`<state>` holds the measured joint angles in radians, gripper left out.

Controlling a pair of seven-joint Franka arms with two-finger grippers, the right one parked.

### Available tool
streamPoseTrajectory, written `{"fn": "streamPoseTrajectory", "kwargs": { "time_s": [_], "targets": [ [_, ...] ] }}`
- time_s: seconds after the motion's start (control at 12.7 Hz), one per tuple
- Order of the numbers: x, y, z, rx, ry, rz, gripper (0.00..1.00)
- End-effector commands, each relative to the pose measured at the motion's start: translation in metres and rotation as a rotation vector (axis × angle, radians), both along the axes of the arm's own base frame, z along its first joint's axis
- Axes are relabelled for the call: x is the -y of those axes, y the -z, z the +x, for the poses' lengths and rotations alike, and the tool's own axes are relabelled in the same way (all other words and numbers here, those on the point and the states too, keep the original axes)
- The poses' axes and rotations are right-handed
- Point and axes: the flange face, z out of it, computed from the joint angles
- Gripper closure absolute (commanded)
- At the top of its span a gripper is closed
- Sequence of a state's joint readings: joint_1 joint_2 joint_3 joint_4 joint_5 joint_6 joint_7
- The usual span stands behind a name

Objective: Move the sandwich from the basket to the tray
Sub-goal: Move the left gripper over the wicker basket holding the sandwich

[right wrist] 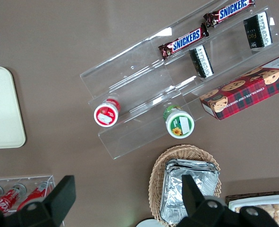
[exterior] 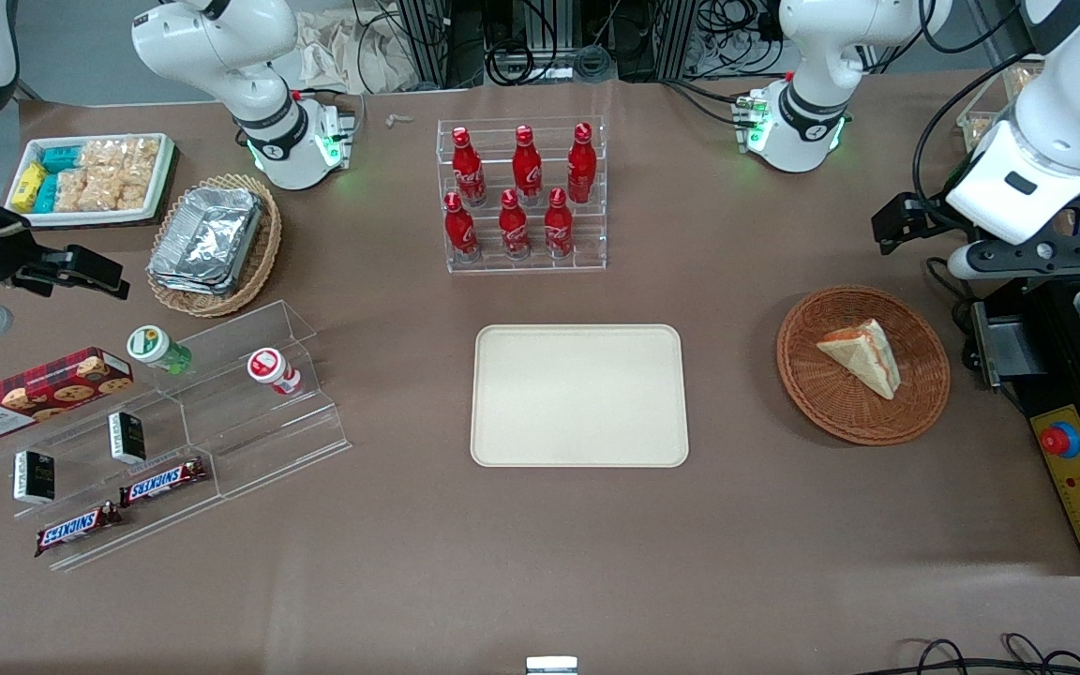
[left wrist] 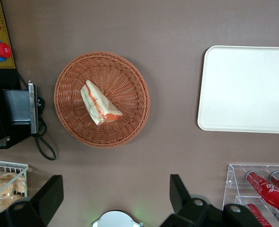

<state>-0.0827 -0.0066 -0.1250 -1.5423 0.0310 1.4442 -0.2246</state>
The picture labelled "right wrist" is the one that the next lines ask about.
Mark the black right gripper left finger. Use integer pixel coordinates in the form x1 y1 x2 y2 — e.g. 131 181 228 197
0 175 77 227

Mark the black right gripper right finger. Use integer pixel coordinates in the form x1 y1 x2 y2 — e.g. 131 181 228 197
174 174 279 227

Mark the aluminium foil tray stack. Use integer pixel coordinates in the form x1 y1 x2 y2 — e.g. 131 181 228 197
160 158 220 224

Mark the oval light wicker basket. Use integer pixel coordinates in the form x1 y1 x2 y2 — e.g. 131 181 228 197
148 144 222 225

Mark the white rectangular snack tray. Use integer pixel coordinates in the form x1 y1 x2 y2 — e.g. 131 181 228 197
228 197 279 227

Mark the cream rectangular tray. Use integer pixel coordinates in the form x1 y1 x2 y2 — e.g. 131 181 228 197
0 66 26 149

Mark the clear acrylic bottle rack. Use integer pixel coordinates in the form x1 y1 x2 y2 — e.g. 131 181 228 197
0 174 66 227

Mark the green lidded cup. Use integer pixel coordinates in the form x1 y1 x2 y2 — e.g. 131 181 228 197
162 105 195 139

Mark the red lidded cup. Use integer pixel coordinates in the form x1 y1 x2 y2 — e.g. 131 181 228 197
93 96 121 128

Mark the red tartan cookie box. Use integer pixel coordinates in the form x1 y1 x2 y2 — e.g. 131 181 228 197
199 53 279 121

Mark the clear acrylic stepped display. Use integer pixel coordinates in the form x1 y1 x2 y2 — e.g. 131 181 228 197
79 0 279 160

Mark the small black chocolate box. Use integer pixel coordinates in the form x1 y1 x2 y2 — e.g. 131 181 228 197
243 11 273 50
188 44 214 79

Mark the Snickers chocolate bar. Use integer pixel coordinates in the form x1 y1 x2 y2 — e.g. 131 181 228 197
158 23 210 60
202 0 255 28

